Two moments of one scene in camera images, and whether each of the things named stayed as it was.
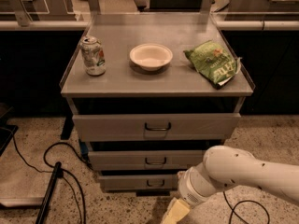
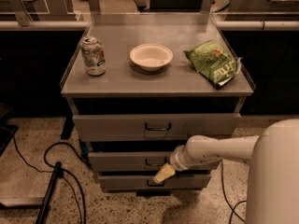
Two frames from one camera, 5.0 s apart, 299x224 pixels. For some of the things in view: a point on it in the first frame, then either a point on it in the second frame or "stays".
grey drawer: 150,160 stays
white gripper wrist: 189,191 -> 177,160
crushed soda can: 93,55 stays
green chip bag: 215,63 stays
